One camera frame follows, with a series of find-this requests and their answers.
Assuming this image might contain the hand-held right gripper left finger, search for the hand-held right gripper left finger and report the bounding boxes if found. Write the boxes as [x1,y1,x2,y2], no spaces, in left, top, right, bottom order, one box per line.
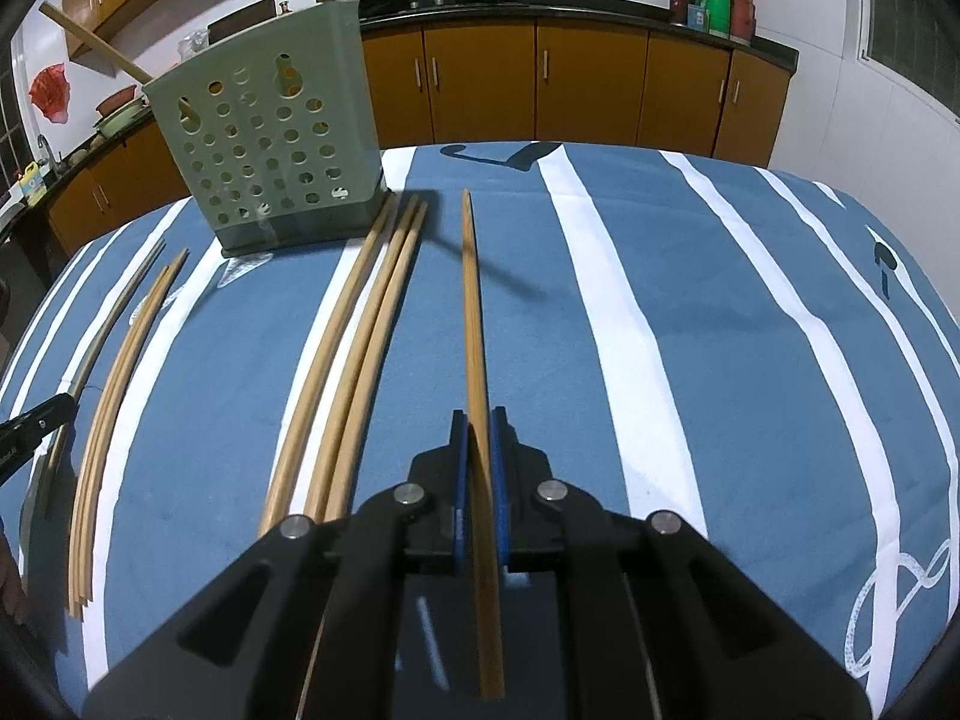
[82,409,472,720]

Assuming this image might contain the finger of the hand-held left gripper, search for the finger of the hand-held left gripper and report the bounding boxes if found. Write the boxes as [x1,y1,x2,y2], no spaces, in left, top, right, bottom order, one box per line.
[0,396,79,482]

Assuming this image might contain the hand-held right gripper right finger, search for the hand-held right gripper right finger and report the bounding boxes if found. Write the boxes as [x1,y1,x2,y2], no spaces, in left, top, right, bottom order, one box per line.
[489,405,875,720]

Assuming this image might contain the dark wooden chopstick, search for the dark wooden chopstick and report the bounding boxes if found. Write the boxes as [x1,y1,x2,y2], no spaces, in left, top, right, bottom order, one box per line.
[41,240,167,520]
[64,242,160,400]

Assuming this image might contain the chopsticks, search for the chopsticks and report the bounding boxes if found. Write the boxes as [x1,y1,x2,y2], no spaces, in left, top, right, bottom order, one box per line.
[39,1,155,85]

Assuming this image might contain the green perforated chopstick holder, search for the green perforated chopstick holder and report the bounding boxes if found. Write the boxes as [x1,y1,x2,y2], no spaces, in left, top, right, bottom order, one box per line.
[141,0,391,256]

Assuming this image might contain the small barred window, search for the small barred window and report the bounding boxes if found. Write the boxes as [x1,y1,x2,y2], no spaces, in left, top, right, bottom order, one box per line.
[0,52,17,192]

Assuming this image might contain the green basin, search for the green basin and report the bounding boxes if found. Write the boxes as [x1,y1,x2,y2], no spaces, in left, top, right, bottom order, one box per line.
[94,101,155,138]

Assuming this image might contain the hanging red plastic bag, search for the hanging red plastic bag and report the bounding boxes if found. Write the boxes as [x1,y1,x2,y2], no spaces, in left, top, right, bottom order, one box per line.
[28,64,70,121]

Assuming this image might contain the wooden lower kitchen cabinet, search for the wooden lower kitchen cabinet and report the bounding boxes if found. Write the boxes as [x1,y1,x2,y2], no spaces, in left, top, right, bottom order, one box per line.
[45,15,796,256]

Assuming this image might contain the dark wooden cutting board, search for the dark wooden cutting board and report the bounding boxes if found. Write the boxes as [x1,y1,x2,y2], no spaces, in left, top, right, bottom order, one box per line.
[206,0,278,46]

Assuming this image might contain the black kitchen countertop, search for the black kitchen countertop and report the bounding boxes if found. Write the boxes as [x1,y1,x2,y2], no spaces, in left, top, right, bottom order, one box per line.
[0,0,800,230]

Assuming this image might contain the large barred window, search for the large barred window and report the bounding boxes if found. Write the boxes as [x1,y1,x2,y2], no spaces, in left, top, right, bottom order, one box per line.
[859,0,960,125]

